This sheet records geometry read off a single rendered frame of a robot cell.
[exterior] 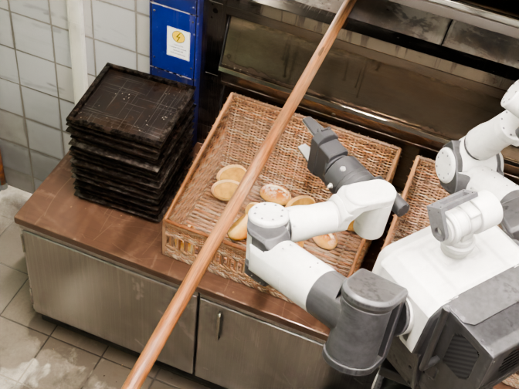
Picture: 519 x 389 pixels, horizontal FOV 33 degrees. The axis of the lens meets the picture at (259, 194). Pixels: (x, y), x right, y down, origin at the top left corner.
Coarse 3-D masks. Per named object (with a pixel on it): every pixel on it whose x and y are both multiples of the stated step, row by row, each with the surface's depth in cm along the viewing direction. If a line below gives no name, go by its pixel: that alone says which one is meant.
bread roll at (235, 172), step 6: (222, 168) 275; (228, 168) 274; (234, 168) 275; (240, 168) 275; (222, 174) 274; (228, 174) 274; (234, 174) 275; (240, 174) 276; (234, 180) 275; (240, 180) 276
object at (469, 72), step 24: (240, 0) 248; (264, 0) 247; (288, 0) 248; (312, 24) 244; (360, 24) 243; (384, 48) 240; (408, 48) 237; (432, 48) 238; (456, 72) 236; (480, 72) 234; (504, 72) 234
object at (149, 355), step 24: (336, 24) 237; (312, 72) 222; (288, 120) 210; (264, 144) 202; (240, 192) 191; (216, 240) 181; (192, 264) 177; (192, 288) 173; (168, 312) 168; (168, 336) 166; (144, 360) 160
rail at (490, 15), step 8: (424, 0) 210; (432, 0) 209; (440, 0) 208; (448, 0) 208; (456, 0) 208; (456, 8) 208; (464, 8) 207; (472, 8) 207; (480, 8) 206; (488, 8) 207; (480, 16) 207; (488, 16) 206; (496, 16) 206; (504, 16) 205; (512, 16) 205; (512, 24) 205
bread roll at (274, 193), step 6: (264, 186) 273; (270, 186) 272; (276, 186) 272; (282, 186) 273; (264, 192) 272; (270, 192) 271; (276, 192) 271; (282, 192) 271; (288, 192) 272; (264, 198) 273; (270, 198) 272; (276, 198) 271; (282, 198) 271; (288, 198) 272; (282, 204) 272
